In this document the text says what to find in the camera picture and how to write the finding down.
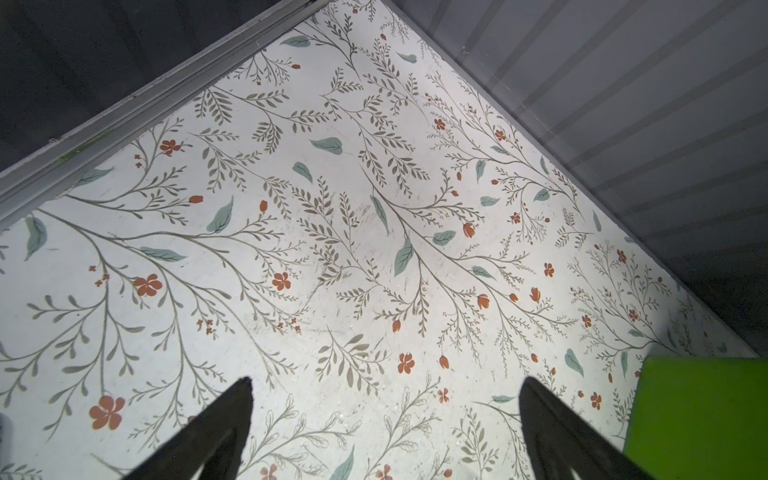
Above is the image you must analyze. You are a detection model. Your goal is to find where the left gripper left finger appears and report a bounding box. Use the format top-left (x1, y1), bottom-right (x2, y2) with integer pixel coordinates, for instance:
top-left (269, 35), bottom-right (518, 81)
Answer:
top-left (126, 377), bottom-right (253, 479)

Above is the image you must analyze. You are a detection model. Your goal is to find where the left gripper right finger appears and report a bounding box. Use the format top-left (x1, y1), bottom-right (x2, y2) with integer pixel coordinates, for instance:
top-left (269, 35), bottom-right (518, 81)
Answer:
top-left (518, 377), bottom-right (651, 479)

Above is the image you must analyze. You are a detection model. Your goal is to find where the green plastic waste bin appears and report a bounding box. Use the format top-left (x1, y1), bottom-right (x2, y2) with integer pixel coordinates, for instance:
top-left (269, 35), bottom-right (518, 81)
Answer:
top-left (623, 357), bottom-right (767, 479)

